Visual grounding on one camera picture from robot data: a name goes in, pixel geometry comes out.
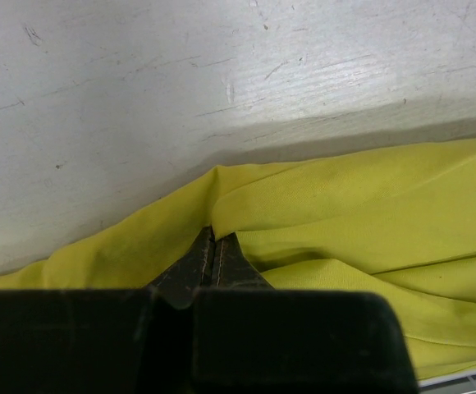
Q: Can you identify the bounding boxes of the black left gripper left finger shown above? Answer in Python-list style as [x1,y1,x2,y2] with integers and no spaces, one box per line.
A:
[0,228,215,393]

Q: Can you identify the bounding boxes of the yellow-green trousers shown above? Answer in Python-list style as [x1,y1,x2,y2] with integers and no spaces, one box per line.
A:
[0,139,476,379]

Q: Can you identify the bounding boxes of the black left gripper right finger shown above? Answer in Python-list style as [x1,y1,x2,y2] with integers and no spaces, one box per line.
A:
[190,235,419,393]

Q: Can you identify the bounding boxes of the aluminium rail frame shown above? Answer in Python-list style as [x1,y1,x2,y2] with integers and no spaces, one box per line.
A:
[419,369,476,394]

